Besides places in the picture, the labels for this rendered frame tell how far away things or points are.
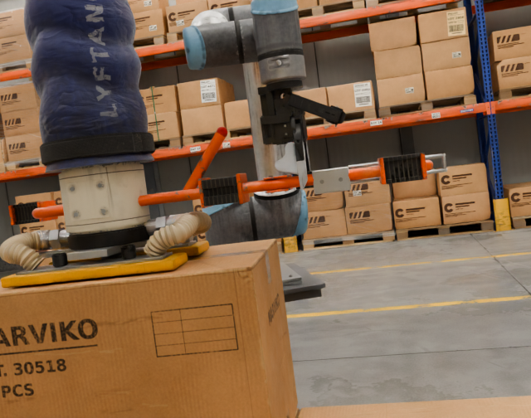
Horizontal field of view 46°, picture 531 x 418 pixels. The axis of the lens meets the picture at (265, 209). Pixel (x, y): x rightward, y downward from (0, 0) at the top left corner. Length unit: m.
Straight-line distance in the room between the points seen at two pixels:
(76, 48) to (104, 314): 0.50
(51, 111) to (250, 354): 0.59
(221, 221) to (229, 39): 0.80
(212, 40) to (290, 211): 0.81
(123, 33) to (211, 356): 0.65
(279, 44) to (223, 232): 0.92
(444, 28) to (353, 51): 1.78
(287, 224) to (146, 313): 0.95
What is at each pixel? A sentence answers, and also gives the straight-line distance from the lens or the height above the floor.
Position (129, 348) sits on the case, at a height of 0.82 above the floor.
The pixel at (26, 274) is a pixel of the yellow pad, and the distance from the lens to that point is 1.27.
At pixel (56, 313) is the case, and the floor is 0.90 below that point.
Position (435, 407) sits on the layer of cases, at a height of 0.54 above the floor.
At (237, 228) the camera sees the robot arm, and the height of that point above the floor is 0.94.
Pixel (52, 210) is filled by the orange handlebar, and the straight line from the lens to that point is 1.35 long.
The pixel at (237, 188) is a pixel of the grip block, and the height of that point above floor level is 1.08.
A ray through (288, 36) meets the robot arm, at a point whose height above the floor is 1.35.
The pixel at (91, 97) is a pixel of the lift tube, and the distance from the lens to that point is 1.25.
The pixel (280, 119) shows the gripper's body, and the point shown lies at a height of 1.20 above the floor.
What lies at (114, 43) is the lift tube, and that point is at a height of 1.39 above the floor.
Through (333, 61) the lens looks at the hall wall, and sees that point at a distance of 9.74.
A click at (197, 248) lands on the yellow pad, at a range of 1.33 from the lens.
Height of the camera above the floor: 1.10
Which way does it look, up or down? 3 degrees down
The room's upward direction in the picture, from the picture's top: 7 degrees counter-clockwise
